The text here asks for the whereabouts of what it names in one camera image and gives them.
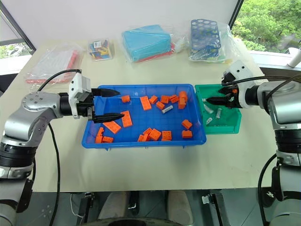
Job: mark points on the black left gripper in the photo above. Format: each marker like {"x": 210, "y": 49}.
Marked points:
{"x": 85, "y": 109}

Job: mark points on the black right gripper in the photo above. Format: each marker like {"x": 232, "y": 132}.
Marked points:
{"x": 232, "y": 99}

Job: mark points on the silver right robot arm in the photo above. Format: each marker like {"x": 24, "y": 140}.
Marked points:
{"x": 282, "y": 113}

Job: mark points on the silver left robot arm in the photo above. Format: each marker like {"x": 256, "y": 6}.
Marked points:
{"x": 16, "y": 122}

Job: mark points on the green plastic bin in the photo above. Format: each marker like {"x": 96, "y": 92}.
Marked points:
{"x": 223, "y": 126}

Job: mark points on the blue plastic bin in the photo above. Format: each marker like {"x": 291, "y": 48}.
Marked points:
{"x": 141, "y": 122}

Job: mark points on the orange toy brick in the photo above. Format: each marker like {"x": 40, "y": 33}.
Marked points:
{"x": 146, "y": 103}
{"x": 183, "y": 95}
{"x": 99, "y": 139}
{"x": 126, "y": 99}
{"x": 181, "y": 104}
{"x": 148, "y": 131}
{"x": 142, "y": 138}
{"x": 166, "y": 135}
{"x": 187, "y": 124}
{"x": 160, "y": 105}
{"x": 187, "y": 134}
{"x": 127, "y": 119}
{"x": 112, "y": 127}
{"x": 155, "y": 134}
{"x": 100, "y": 131}
{"x": 153, "y": 99}
{"x": 174, "y": 99}
{"x": 165, "y": 99}
{"x": 108, "y": 139}

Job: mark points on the clear plastic bag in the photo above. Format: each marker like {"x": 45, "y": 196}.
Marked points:
{"x": 227, "y": 47}
{"x": 175, "y": 47}

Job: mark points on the clear box of coloured pieces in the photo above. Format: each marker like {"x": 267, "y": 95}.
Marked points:
{"x": 100, "y": 50}

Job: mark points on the blue test tube rack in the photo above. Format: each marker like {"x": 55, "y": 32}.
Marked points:
{"x": 204, "y": 37}

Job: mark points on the clear bag with red strips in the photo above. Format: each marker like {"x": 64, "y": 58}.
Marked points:
{"x": 54, "y": 63}

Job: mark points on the teal plastic box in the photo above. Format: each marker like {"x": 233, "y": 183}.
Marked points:
{"x": 145, "y": 42}

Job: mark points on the white pole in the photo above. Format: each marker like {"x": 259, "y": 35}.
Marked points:
{"x": 295, "y": 58}

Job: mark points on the beige rounded shape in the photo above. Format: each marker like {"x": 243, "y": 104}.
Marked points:
{"x": 113, "y": 204}
{"x": 179, "y": 204}

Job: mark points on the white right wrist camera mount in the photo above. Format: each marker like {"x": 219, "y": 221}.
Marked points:
{"x": 240, "y": 69}

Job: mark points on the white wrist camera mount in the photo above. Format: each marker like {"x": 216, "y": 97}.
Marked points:
{"x": 240, "y": 69}
{"x": 78, "y": 87}

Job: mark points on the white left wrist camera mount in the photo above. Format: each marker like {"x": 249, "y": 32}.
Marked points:
{"x": 78, "y": 87}

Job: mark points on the black metal bracket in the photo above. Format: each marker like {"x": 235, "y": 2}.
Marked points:
{"x": 215, "y": 209}
{"x": 86, "y": 204}

